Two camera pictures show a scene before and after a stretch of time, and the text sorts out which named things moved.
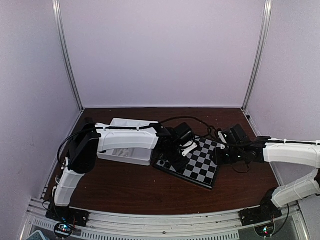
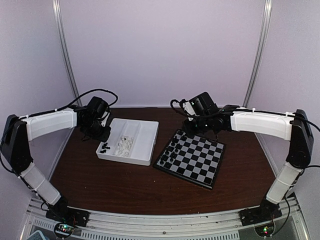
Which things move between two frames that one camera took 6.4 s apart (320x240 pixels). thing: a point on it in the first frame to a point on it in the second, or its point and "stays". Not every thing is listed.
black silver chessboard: (201, 169) stays
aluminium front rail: (219, 224) stays
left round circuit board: (63, 229) stays
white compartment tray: (127, 140) stays
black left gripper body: (171, 157) to (96, 133)
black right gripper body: (234, 156) to (203, 126)
